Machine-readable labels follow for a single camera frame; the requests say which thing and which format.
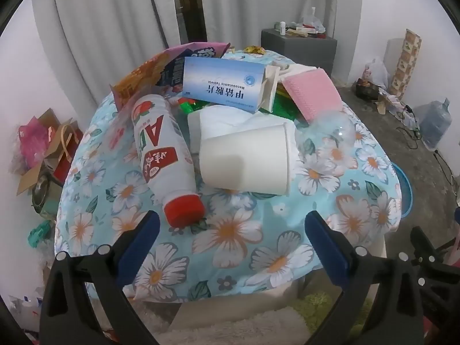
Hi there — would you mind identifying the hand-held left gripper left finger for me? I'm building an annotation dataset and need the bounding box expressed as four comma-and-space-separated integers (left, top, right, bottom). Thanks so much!
41, 210, 160, 345

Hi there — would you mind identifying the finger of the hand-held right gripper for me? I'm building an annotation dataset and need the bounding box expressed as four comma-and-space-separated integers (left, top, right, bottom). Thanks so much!
410, 226, 446, 263

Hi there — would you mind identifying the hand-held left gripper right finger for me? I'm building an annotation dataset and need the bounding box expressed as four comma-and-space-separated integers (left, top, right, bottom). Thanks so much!
305, 210, 425, 345

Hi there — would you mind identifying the blue plastic bin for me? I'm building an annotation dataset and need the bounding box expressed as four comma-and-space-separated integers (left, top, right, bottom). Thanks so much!
390, 162, 414, 218

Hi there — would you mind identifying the white bottle with red cap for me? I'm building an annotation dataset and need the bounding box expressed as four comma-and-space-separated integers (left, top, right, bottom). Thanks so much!
131, 94, 206, 228

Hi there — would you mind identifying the clear plastic dome lid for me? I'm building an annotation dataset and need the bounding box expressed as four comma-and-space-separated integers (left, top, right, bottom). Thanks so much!
305, 111, 356, 144

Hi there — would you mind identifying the white paper cup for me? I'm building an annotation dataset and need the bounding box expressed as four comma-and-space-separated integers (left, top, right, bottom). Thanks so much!
199, 121, 296, 197

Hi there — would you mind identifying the green foil wrapper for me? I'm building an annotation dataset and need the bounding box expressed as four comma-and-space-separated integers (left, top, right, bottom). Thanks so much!
178, 86, 299, 121

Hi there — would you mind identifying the white tissue paper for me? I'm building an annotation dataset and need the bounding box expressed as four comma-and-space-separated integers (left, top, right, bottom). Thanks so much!
187, 104, 288, 155

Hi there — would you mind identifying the pink ribbed sponge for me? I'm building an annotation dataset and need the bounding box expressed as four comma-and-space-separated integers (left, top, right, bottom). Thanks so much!
281, 68, 343, 122

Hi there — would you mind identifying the blue and pink snack bag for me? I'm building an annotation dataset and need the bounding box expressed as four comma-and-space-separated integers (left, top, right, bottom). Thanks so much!
158, 42, 231, 96

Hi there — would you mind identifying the blue and white medicine box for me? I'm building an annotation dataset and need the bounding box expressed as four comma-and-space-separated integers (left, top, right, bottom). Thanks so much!
182, 57, 281, 113

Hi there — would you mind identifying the pink floral cloth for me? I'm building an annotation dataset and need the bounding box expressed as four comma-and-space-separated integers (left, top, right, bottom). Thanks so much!
444, 237, 460, 268

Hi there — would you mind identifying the green rug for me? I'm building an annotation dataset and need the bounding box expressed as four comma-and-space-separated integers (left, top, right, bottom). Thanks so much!
295, 291, 360, 333

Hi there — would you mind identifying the blue floral tablecloth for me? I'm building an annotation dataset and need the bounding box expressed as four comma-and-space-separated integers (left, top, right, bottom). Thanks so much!
54, 48, 403, 302

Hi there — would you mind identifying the metal bowl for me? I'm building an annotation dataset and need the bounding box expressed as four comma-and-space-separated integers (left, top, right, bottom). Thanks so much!
32, 174, 55, 206

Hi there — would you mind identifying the blue water jug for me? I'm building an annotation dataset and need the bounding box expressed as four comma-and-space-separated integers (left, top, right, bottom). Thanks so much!
419, 98, 453, 152

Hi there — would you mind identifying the white fluffy stool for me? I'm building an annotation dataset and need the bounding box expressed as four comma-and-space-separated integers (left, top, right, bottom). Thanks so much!
169, 305, 310, 345

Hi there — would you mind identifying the brown cardboard box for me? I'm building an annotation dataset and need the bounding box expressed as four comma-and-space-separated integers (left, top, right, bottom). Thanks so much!
16, 110, 83, 196

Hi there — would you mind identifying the pink tissue paper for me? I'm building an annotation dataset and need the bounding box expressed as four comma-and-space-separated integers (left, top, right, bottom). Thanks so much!
18, 120, 51, 160

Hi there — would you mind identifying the white plastic bag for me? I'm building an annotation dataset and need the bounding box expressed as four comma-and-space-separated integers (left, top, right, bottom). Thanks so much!
365, 57, 390, 89

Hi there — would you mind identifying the tall patterned cardboard box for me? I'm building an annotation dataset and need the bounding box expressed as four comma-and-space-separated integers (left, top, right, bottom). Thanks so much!
390, 29, 422, 101

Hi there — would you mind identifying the grey cabinet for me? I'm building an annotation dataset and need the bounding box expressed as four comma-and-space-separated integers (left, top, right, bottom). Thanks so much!
261, 28, 338, 80

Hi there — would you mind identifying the white curtain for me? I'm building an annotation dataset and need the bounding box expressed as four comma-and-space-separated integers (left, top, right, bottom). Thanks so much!
32, 0, 180, 108
199, 0, 363, 83

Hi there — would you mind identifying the clear plastic bag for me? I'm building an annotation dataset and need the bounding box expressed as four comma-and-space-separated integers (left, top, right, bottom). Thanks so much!
298, 7, 326, 33

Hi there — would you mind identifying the dark window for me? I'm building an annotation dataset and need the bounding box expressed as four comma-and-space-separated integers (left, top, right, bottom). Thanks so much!
172, 0, 208, 42

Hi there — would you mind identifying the black cable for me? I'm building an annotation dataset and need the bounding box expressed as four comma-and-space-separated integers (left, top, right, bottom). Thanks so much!
395, 104, 460, 202

